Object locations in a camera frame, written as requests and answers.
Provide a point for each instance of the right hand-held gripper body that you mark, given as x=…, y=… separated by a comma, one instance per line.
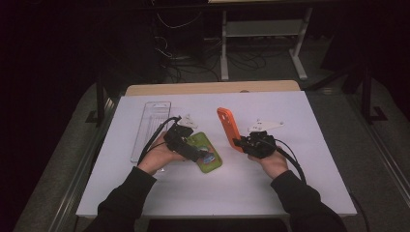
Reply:
x=261, y=145

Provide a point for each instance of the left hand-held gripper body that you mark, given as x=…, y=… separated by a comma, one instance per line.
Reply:
x=177, y=138

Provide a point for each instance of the clear plastic bin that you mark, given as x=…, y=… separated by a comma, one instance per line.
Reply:
x=151, y=122

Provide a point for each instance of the person's right hand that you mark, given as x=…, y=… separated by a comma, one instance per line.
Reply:
x=270, y=164

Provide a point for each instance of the person's left hand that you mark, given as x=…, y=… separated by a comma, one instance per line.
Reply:
x=158, y=154

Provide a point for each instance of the white metal desk frame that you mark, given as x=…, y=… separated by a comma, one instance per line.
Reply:
x=264, y=28

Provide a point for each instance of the black computer tower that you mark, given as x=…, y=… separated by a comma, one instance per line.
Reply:
x=180, y=35

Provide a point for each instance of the black metal stand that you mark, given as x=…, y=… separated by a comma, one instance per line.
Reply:
x=100, y=96
x=366, y=96

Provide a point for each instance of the grey metal rail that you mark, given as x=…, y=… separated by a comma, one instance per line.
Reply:
x=383, y=154
x=80, y=170

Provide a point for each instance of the orange phone case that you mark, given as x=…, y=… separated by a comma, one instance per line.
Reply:
x=227, y=124

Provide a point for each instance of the wooden table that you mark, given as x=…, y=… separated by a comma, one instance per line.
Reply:
x=209, y=87

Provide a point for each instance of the green cartoon phone case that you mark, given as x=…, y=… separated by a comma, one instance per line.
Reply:
x=212, y=166

